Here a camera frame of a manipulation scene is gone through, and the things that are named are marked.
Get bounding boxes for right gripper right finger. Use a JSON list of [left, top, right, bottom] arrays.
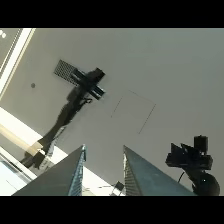
[[122, 145, 196, 197]]

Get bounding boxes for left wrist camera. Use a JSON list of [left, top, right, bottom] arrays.
[[193, 134, 210, 156]]

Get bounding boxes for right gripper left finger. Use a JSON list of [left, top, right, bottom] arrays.
[[13, 143, 87, 197]]

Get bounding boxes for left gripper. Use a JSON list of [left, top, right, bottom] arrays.
[[165, 142, 214, 172]]

